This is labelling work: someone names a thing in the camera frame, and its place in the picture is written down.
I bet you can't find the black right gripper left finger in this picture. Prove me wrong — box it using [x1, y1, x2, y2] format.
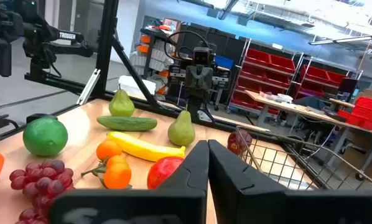
[48, 139, 210, 224]

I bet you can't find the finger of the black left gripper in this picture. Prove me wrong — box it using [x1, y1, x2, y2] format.
[184, 65, 200, 92]
[198, 65, 214, 92]

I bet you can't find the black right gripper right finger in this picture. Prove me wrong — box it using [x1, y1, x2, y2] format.
[208, 139, 372, 224]

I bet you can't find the bright red round fruit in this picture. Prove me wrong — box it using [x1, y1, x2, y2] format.
[147, 156, 185, 190]

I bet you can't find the green pear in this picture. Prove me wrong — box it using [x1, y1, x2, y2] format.
[108, 89, 136, 118]
[167, 110, 196, 147]

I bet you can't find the yellow banana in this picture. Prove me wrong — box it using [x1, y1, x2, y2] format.
[106, 131, 187, 162]

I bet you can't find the orange tangerine bunch with stems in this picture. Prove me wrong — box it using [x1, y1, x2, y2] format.
[80, 139, 133, 190]

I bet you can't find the dark red apple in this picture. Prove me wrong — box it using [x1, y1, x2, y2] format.
[226, 129, 253, 156]

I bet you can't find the green cucumber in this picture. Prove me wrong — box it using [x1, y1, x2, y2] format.
[96, 115, 158, 132]

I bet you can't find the large green lime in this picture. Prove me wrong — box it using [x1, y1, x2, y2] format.
[22, 116, 69, 157]

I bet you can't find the blue plastic bin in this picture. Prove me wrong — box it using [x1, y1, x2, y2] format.
[215, 55, 235, 70]

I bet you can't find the black shelf with orange bins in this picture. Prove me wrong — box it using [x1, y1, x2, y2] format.
[136, 26, 182, 94]

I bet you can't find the white plastic bin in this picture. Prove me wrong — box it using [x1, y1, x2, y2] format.
[118, 75, 157, 97]

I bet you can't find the wooden workbench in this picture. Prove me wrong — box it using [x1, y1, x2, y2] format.
[244, 90, 372, 175]

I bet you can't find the red storage bin stack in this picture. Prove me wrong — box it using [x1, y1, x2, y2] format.
[338, 96, 372, 133]

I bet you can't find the red grape bunch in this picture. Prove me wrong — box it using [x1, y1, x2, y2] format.
[9, 159, 77, 224]

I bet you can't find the black monitor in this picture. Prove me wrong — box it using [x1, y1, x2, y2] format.
[338, 77, 360, 102]

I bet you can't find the ceiling light strip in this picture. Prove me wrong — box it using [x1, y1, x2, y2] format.
[309, 33, 372, 46]

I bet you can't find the cardboard box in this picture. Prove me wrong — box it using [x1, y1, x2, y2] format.
[355, 89, 372, 100]

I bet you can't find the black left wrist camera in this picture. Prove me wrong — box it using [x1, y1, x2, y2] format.
[193, 46, 215, 67]

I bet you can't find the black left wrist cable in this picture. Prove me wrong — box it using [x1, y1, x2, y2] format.
[164, 30, 212, 63]

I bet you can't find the wire rack with red bins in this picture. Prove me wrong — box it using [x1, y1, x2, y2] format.
[226, 39, 302, 116]
[293, 55, 361, 100]

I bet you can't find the metal wire basket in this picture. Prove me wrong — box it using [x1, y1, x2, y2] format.
[234, 126, 372, 191]

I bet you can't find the black aluminium table frame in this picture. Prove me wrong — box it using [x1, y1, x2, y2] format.
[0, 0, 330, 190]

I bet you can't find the silver frame bracket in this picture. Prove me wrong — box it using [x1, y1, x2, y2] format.
[76, 68, 101, 106]

